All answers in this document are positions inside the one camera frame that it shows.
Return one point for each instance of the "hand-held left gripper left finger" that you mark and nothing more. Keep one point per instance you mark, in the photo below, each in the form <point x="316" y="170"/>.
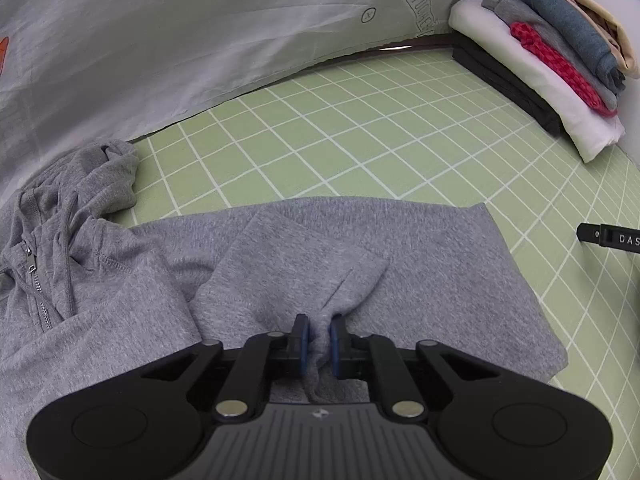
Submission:
<point x="300" y="350"/>

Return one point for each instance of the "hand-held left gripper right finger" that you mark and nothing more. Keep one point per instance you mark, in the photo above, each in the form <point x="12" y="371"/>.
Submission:
<point x="337" y="350"/>

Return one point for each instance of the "grey zip hoodie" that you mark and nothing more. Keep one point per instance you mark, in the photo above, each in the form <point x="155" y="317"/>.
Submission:
<point x="275" y="260"/>

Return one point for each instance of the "stack of folded clothes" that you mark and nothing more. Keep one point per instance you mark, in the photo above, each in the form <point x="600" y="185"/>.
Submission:
<point x="530" y="65"/>

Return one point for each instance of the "red patterned folded garment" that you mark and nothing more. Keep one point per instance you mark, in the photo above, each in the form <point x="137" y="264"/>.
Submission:
<point x="555" y="55"/>

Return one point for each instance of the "black folded garment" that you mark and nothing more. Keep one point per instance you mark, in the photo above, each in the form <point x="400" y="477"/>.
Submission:
<point x="500" y="80"/>

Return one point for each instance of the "green grid mat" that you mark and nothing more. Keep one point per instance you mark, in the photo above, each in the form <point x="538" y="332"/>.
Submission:
<point x="400" y="135"/>

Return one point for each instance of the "grey folded garment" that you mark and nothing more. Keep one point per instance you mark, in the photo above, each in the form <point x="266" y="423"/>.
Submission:
<point x="545" y="25"/>

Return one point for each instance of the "beige folded garment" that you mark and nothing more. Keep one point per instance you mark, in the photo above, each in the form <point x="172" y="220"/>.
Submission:
<point x="610" y="10"/>

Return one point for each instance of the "dark brown baseboard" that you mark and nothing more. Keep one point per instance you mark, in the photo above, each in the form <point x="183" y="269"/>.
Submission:
<point x="370" y="52"/>

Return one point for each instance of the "pale carrot-print bed sheet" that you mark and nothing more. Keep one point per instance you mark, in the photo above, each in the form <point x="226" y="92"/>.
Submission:
<point x="175" y="35"/>

